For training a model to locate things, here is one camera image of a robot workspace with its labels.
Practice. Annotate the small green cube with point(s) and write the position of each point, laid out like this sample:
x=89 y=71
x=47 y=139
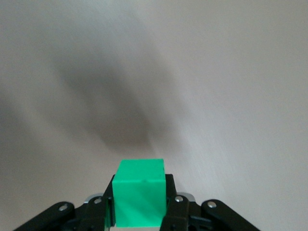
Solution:
x=138 y=195

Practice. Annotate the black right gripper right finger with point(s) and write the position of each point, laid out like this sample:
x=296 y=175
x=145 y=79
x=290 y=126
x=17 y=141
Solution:
x=178 y=214

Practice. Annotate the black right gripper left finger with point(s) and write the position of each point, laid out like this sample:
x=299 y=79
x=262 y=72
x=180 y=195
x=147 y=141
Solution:
x=93 y=216

